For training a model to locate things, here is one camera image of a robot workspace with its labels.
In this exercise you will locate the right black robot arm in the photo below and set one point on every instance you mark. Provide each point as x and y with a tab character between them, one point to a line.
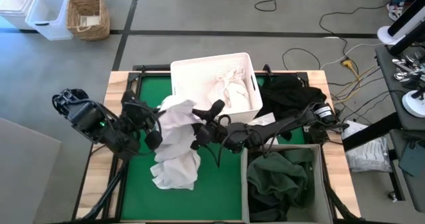
282	127

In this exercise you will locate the dark teal cloth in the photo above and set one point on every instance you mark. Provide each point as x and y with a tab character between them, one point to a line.
415	159

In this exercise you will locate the white round stand base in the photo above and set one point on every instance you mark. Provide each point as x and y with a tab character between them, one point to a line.
413	106

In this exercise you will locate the white paper sheet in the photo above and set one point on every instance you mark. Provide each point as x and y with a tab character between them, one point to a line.
89	21

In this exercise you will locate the black frame strut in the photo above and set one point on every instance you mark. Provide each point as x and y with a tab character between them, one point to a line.
338	204
103	197

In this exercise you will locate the white base stand with pole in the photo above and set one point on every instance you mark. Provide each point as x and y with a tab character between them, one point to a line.
386	34

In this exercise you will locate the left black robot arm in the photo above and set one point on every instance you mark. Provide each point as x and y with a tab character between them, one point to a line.
86	117

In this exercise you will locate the dark grey side cart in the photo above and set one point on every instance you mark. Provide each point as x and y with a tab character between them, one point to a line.
415	190

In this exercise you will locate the white lace cloth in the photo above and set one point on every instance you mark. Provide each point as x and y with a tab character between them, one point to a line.
232	94

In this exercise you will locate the grey fabric bin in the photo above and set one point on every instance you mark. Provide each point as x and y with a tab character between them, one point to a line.
320	184

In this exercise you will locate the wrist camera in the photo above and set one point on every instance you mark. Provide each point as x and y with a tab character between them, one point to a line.
153	140
216	108

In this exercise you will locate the black metal bar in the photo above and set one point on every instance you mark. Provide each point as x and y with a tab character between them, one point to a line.
406	39
372	132

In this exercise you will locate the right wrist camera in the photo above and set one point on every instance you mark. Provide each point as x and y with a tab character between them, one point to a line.
216	108

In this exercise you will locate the small white cloth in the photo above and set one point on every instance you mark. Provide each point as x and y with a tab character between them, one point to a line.
264	119

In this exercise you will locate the white perforated plastic basket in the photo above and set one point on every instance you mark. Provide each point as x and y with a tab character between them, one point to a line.
196	77

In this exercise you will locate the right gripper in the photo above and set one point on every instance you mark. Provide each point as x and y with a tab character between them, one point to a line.
216	134

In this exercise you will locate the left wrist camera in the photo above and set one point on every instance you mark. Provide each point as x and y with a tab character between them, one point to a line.
153	140

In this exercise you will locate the black garment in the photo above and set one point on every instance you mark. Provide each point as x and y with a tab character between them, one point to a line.
285	94

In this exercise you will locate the black table frame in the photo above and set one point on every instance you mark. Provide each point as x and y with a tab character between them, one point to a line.
133	81

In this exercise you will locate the person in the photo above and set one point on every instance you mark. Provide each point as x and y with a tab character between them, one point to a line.
395	11

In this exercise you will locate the white plastic bin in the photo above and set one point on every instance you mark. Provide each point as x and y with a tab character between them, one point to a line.
15	4

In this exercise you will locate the clear plastic bag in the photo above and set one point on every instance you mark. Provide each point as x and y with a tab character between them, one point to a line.
368	154

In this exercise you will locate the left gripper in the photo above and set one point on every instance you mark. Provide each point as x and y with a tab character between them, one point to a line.
141	116

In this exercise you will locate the dark green garment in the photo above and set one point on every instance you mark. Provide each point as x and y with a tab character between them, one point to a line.
275	174

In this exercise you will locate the silver metal spoon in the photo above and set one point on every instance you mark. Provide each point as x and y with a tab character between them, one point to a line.
400	62
401	76

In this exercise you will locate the wicker basket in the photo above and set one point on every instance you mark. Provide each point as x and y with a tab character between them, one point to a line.
88	28

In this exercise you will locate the yellow power plug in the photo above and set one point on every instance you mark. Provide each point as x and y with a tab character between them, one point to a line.
347	63

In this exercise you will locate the large white shirt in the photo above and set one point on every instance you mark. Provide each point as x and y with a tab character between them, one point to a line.
176	164

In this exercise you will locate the black caster wheel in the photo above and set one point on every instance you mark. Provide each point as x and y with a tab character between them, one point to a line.
392	195

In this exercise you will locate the black clamp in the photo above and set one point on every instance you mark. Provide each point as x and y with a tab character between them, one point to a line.
267	70

